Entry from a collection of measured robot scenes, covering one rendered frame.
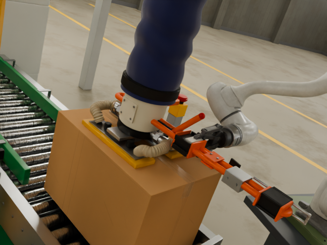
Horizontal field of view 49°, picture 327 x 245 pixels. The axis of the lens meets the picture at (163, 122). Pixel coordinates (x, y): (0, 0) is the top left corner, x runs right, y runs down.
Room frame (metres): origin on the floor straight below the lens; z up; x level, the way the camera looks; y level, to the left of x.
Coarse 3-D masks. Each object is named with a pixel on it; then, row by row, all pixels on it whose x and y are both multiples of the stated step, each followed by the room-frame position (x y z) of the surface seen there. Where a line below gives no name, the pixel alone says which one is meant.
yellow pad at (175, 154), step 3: (165, 135) 1.33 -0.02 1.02; (168, 138) 1.37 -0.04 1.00; (171, 150) 1.27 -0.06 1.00; (168, 153) 1.25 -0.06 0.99; (171, 153) 1.25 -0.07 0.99; (174, 153) 1.26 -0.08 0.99; (177, 153) 1.27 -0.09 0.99; (168, 156) 1.25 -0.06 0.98; (171, 156) 1.24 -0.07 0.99; (174, 156) 1.25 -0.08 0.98; (177, 156) 1.26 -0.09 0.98; (180, 156) 1.28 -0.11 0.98
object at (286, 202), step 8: (264, 192) 0.94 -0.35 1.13; (272, 192) 0.95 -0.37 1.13; (256, 200) 0.93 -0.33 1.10; (264, 200) 0.93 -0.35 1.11; (272, 200) 0.91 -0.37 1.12; (280, 200) 0.92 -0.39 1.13; (288, 200) 0.94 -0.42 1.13; (264, 208) 0.92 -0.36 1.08; (272, 208) 0.91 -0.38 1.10; (280, 208) 0.88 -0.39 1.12; (272, 216) 0.90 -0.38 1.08; (280, 216) 0.89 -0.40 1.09
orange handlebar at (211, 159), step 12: (120, 96) 1.36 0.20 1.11; (156, 120) 1.24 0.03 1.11; (168, 132) 1.18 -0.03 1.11; (204, 156) 1.08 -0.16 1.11; (216, 156) 1.09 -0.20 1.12; (216, 168) 1.04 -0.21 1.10; (228, 168) 1.06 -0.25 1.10; (252, 180) 1.01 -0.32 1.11; (252, 192) 0.95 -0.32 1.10; (288, 216) 0.89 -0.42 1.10
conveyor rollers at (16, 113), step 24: (0, 72) 2.55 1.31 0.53; (0, 96) 2.14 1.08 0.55; (24, 96) 2.26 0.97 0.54; (0, 120) 1.87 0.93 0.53; (24, 120) 1.99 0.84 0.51; (48, 120) 2.03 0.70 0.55; (24, 144) 1.72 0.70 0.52; (48, 144) 1.75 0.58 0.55; (24, 192) 1.30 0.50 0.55; (48, 216) 1.20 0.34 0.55
